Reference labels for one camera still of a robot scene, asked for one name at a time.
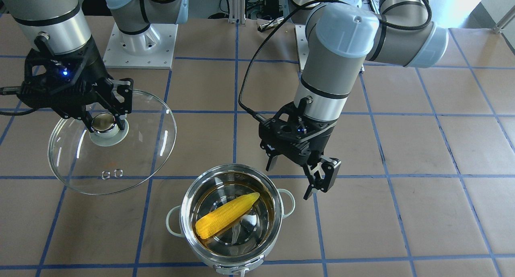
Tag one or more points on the glass pot lid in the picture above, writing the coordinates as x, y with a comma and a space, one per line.
112, 160

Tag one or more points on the yellow corn cob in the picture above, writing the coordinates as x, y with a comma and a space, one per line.
219, 219

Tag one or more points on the white steel cooking pot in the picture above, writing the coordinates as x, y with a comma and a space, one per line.
245, 243

